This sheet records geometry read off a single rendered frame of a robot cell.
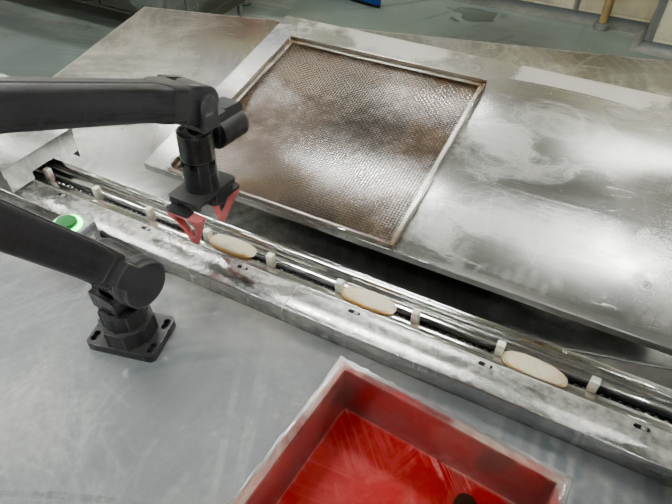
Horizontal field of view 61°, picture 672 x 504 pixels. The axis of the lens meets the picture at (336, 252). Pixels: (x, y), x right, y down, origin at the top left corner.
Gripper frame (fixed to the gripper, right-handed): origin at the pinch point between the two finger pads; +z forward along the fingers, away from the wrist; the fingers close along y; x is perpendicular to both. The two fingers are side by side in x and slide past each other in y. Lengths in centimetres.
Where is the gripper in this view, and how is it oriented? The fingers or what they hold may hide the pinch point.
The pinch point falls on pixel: (208, 227)
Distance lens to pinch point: 103.9
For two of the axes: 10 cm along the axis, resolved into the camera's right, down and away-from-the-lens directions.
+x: 8.8, 3.3, -3.3
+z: -0.3, 7.5, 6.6
